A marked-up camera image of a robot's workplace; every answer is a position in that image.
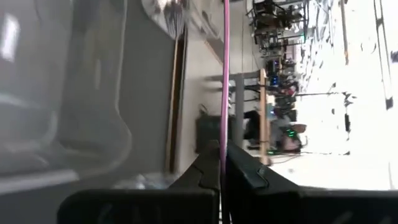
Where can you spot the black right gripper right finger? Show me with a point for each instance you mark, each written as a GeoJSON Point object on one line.
{"type": "Point", "coordinates": [311, 208]}

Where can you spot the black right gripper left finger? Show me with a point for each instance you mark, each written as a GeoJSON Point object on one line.
{"type": "Point", "coordinates": [140, 208]}

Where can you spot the clear plastic bin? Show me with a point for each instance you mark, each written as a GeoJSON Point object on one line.
{"type": "Point", "coordinates": [93, 124]}

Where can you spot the iridescent rainbow fork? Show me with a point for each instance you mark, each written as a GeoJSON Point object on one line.
{"type": "Point", "coordinates": [224, 77]}

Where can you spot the wooden workbench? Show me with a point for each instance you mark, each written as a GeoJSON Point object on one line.
{"type": "Point", "coordinates": [263, 118]}

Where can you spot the black equipment rack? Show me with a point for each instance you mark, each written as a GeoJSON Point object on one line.
{"type": "Point", "coordinates": [270, 18]}

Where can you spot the black aluminium rig frame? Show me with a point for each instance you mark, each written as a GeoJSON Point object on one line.
{"type": "Point", "coordinates": [183, 93]}

